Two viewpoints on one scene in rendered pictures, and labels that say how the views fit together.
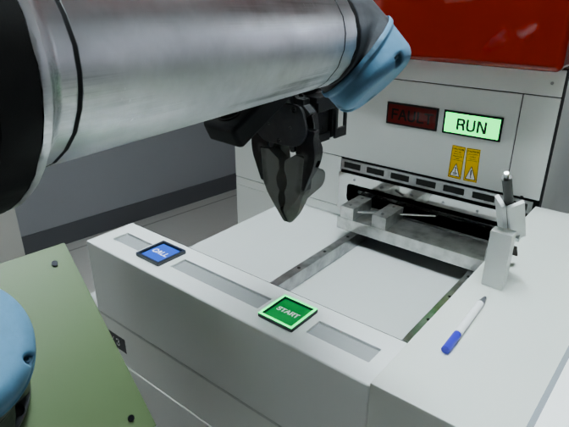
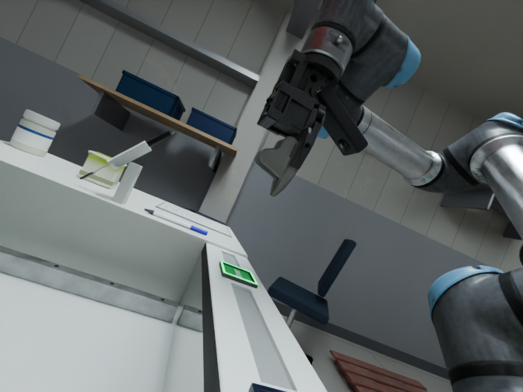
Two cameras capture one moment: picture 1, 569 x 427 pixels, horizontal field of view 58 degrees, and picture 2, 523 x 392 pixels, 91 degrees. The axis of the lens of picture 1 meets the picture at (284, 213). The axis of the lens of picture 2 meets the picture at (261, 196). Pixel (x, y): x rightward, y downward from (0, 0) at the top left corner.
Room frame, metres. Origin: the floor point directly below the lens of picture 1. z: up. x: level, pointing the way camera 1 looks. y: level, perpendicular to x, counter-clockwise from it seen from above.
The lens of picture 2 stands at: (0.89, 0.23, 1.07)
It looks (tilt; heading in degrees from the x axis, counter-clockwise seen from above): 2 degrees up; 217
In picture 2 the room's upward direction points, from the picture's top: 24 degrees clockwise
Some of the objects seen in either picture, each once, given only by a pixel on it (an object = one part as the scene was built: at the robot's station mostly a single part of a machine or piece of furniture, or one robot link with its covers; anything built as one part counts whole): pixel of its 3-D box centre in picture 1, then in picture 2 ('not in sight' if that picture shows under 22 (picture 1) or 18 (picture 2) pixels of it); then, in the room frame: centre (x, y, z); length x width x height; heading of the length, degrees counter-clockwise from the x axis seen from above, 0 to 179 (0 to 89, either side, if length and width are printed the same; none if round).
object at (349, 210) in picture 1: (356, 207); not in sight; (1.07, -0.16, 0.89); 0.08 x 0.03 x 0.03; 141
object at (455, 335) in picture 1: (466, 321); (177, 222); (0.53, -0.23, 0.97); 0.14 x 0.01 x 0.01; 142
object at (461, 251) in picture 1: (419, 238); not in sight; (0.97, -0.29, 0.87); 0.36 x 0.08 x 0.03; 51
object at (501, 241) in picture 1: (505, 238); (124, 168); (0.64, -0.31, 1.03); 0.06 x 0.04 x 0.13; 141
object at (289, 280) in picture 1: (312, 265); not in sight; (0.91, -0.06, 0.84); 0.50 x 0.02 x 0.03; 141
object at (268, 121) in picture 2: (301, 90); (300, 101); (0.58, -0.02, 1.25); 0.09 x 0.08 x 0.12; 141
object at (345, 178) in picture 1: (422, 210); not in sight; (1.05, -0.31, 0.89); 0.44 x 0.02 x 0.10; 51
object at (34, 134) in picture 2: not in sight; (35, 133); (0.73, -0.62, 1.01); 0.07 x 0.07 x 0.10
